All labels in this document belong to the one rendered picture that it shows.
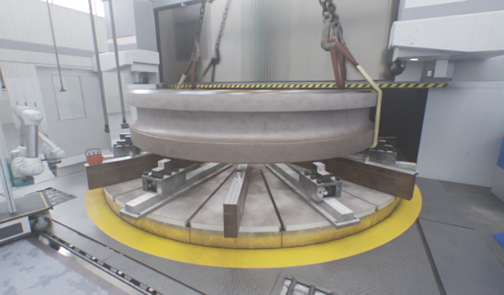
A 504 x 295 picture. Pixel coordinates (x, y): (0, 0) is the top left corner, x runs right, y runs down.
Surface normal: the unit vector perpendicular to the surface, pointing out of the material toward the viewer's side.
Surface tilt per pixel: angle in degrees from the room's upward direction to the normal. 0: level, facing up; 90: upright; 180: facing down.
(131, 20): 90
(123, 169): 90
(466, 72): 90
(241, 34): 90
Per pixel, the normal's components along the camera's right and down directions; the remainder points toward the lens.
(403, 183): -0.76, 0.14
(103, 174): 0.65, 0.16
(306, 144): 0.25, 0.21
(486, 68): -0.45, 0.19
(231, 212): -0.07, 0.21
